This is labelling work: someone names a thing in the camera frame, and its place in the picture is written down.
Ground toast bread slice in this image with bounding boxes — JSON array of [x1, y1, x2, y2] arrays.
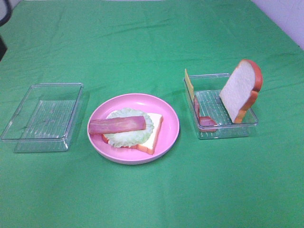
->
[[219, 59, 263, 124], [102, 113, 163, 155]]

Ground green lettuce leaf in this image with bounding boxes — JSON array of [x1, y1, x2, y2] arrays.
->
[[104, 107, 154, 148]]

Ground bacon strip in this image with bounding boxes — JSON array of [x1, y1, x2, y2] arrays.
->
[[88, 116, 146, 134], [193, 96, 217, 132]]

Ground yellow cheese slice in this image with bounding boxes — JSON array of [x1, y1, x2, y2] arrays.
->
[[184, 69, 194, 102]]

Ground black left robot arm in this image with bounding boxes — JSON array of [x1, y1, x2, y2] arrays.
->
[[0, 36, 8, 61]]

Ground pink round plate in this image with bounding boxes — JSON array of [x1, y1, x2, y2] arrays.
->
[[88, 93, 180, 165]]

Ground right clear plastic tray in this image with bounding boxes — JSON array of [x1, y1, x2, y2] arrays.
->
[[184, 73, 258, 140]]

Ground clear plastic tray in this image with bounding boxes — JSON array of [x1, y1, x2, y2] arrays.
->
[[184, 73, 258, 140], [0, 83, 84, 152]]

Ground green tablecloth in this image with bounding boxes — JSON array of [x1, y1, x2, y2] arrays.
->
[[0, 0, 304, 228]]

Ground left clear plastic tray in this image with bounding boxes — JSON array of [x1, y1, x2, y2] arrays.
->
[[0, 83, 84, 152]]

